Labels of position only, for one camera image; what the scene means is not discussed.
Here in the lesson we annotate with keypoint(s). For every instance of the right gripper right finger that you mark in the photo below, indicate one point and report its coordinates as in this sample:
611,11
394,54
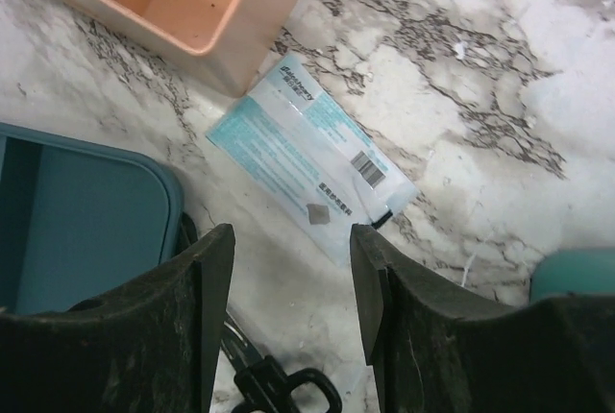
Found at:
435,346

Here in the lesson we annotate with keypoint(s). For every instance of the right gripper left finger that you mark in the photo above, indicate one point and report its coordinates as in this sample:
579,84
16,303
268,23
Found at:
148,345

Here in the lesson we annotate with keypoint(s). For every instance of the teal divided tray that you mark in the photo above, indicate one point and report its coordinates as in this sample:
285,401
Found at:
79,219

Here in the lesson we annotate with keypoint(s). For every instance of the green medicine box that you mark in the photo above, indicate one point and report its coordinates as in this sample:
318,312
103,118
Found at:
577,271

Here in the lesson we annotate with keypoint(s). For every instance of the blue white packet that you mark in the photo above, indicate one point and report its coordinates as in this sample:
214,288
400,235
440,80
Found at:
305,151

